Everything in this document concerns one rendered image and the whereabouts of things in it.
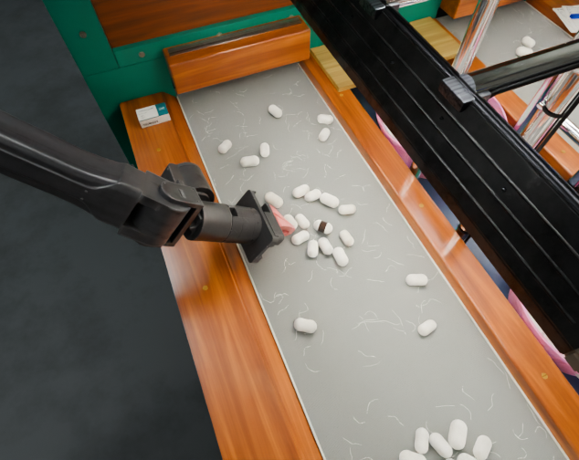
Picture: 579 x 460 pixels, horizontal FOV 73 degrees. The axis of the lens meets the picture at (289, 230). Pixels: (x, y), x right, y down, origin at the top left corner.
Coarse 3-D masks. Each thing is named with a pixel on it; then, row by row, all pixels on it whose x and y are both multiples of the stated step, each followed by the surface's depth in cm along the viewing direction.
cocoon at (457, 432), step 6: (456, 420) 53; (450, 426) 53; (456, 426) 52; (462, 426) 52; (450, 432) 52; (456, 432) 52; (462, 432) 51; (450, 438) 52; (456, 438) 51; (462, 438) 51; (450, 444) 52; (456, 444) 51; (462, 444) 51
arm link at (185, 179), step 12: (168, 168) 56; (180, 168) 57; (192, 168) 58; (168, 180) 55; (180, 180) 54; (192, 180) 56; (204, 180) 58; (168, 192) 47; (180, 192) 49; (192, 192) 51; (204, 192) 57; (180, 204) 48; (192, 204) 49; (192, 216) 51; (180, 228) 52; (168, 240) 52
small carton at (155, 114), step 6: (144, 108) 79; (150, 108) 79; (156, 108) 79; (162, 108) 79; (138, 114) 78; (144, 114) 78; (150, 114) 78; (156, 114) 78; (162, 114) 78; (168, 114) 79; (144, 120) 78; (150, 120) 78; (156, 120) 79; (162, 120) 79; (144, 126) 79
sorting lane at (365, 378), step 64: (192, 128) 83; (256, 128) 83; (320, 128) 83; (384, 192) 74; (320, 256) 67; (384, 256) 67; (320, 320) 61; (384, 320) 61; (448, 320) 61; (320, 384) 56; (384, 384) 56; (448, 384) 56; (512, 384) 56; (320, 448) 52; (384, 448) 52; (512, 448) 52
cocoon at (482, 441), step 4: (480, 436) 52; (484, 436) 52; (480, 440) 51; (484, 440) 51; (488, 440) 51; (476, 444) 51; (480, 444) 51; (484, 444) 51; (488, 444) 51; (476, 448) 51; (480, 448) 51; (484, 448) 51; (488, 448) 51; (476, 452) 51; (480, 452) 51; (484, 452) 51; (488, 452) 51; (476, 456) 51; (480, 456) 50; (484, 456) 50
